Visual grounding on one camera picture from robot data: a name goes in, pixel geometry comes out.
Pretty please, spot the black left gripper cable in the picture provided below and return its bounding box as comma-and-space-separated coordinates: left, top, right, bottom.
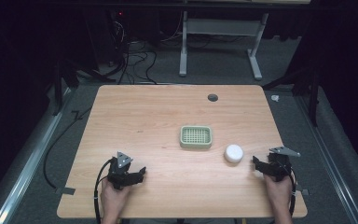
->
93, 158, 115, 224

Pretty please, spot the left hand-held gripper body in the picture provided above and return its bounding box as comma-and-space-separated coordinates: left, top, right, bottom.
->
106, 151, 139, 191

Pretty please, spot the white round cup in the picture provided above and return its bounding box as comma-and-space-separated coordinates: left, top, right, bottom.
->
223, 143, 244, 164

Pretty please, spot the dark computer tower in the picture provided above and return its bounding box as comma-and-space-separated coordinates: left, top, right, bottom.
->
82, 7, 130, 64

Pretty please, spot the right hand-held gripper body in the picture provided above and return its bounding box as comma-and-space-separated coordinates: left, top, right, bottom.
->
262, 146, 302, 183

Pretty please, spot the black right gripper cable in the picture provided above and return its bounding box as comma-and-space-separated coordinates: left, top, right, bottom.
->
287, 173, 298, 218

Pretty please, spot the long black floor cable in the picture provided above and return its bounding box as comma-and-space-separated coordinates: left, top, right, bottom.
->
42, 106, 93, 189

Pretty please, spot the person's right hand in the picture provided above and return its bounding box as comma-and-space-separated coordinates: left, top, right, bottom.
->
263, 174, 294, 216

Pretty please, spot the grey metal desk frame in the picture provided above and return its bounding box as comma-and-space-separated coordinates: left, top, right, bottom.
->
178, 10, 270, 81

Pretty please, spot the black metal stand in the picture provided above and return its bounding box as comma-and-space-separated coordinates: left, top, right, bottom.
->
51, 57, 117, 117
261, 62, 322, 128

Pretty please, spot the silver metal floor rail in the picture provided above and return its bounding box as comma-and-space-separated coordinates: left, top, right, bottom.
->
0, 87, 73, 224
294, 92, 358, 224

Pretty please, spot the person's left hand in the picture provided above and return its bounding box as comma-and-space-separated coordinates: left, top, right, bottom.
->
100, 178, 132, 219

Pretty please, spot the green slotted soap dish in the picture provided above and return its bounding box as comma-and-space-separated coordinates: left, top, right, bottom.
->
179, 124, 213, 150

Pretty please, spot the bundle of black cables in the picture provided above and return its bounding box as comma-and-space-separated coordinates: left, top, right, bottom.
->
106, 18, 158, 86

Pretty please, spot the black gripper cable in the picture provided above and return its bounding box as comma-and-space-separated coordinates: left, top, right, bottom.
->
93, 158, 115, 224
287, 173, 298, 218

